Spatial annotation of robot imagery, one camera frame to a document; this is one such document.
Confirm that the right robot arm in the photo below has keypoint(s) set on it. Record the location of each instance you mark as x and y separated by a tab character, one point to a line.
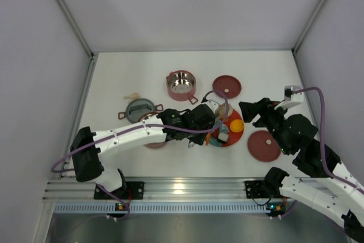
295	135

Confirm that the steel serving tongs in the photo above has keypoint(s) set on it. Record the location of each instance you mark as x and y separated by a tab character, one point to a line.
220	119

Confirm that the dark red lid near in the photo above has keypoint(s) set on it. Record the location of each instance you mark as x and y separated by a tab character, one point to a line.
263	147

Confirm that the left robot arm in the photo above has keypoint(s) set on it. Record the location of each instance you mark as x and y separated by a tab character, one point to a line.
91	150

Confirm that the white sushi roll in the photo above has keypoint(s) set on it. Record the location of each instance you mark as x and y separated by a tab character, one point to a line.
223	138

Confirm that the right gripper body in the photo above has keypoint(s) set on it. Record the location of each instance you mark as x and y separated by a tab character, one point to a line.
263	112

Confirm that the orange half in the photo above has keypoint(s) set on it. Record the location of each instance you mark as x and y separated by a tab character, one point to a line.
237	126

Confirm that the beige toy piece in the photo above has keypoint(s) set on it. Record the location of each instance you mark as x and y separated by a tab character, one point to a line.
133	96

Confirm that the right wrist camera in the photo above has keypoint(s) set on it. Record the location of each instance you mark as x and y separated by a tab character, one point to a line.
292	98

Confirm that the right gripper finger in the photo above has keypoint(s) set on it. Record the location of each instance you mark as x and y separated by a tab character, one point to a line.
252	107
252	117

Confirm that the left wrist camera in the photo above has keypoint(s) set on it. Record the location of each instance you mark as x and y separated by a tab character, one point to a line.
211	103

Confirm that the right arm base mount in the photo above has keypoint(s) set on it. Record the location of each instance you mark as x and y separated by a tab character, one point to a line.
258	189

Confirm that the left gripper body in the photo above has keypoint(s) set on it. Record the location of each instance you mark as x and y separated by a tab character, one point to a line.
209	126

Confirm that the aluminium rail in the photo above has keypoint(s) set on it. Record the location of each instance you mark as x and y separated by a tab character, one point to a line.
156	189

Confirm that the pink steel bowl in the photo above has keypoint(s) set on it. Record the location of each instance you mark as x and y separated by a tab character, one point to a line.
155	145
181	86

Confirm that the steamed bun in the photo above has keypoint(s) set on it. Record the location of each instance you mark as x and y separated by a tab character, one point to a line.
225	110

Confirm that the dark red lid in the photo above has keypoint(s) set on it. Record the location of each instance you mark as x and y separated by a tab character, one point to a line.
263	147
228	85

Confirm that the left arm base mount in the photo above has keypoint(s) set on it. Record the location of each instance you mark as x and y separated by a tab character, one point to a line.
129	190

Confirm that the red and teal plate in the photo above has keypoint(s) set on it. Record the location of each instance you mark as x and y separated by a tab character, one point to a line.
211	139

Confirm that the dark red lid far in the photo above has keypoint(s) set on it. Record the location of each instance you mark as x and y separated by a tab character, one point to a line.
228	85

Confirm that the slotted cable duct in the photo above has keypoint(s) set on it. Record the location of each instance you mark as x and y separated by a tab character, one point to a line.
162	208

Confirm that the pink steel bowl far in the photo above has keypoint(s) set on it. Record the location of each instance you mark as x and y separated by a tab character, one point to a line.
181	86

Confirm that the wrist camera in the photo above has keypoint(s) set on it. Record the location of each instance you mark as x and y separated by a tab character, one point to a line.
211	103
292	98

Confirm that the pink steel bowl near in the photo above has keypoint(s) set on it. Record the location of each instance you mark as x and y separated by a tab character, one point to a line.
155	145

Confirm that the grey lunch box lid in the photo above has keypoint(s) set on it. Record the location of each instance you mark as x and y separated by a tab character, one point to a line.
138	108

